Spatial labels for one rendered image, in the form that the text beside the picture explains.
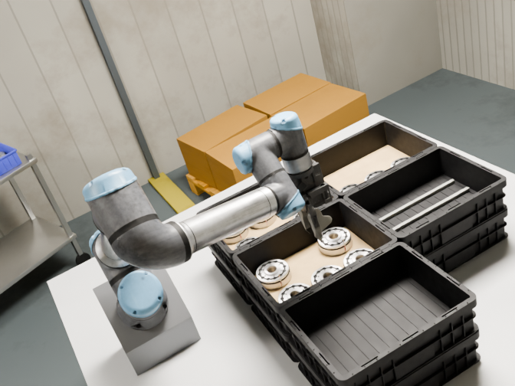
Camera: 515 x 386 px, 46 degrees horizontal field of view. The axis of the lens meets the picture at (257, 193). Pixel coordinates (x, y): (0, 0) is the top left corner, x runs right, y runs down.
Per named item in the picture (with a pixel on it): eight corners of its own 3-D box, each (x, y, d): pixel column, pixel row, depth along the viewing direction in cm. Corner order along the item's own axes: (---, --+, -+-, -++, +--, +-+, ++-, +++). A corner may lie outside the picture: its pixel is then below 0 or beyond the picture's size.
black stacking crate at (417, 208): (405, 271, 176) (400, 240, 170) (347, 226, 200) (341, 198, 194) (510, 210, 186) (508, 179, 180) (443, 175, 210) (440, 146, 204)
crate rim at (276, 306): (279, 315, 160) (277, 309, 159) (232, 261, 184) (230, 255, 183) (401, 246, 171) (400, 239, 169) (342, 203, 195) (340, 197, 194)
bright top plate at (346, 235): (330, 253, 184) (330, 252, 183) (311, 239, 191) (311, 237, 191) (357, 237, 187) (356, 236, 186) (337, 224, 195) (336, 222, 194)
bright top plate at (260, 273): (265, 288, 178) (264, 286, 178) (250, 270, 186) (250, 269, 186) (294, 273, 181) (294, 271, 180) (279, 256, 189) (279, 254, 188)
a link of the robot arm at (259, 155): (254, 181, 148) (292, 161, 151) (231, 142, 150) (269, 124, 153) (250, 191, 155) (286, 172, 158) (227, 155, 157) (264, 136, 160)
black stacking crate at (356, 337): (349, 417, 141) (341, 384, 135) (287, 341, 165) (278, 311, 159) (481, 332, 152) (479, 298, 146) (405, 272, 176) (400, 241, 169)
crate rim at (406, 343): (342, 390, 136) (340, 383, 135) (279, 315, 160) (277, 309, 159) (480, 303, 146) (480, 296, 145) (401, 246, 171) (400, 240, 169)
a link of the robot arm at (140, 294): (132, 328, 171) (130, 323, 158) (109, 287, 174) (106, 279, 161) (170, 307, 174) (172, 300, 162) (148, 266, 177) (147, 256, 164)
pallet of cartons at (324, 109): (319, 118, 447) (309, 67, 426) (390, 153, 383) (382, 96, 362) (185, 185, 415) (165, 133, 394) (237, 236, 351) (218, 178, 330)
